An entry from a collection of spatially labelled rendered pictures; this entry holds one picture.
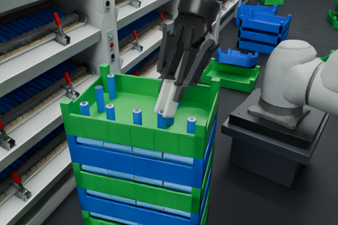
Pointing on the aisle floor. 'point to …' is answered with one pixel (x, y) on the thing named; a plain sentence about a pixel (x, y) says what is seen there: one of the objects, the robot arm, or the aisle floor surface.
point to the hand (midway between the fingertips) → (169, 98)
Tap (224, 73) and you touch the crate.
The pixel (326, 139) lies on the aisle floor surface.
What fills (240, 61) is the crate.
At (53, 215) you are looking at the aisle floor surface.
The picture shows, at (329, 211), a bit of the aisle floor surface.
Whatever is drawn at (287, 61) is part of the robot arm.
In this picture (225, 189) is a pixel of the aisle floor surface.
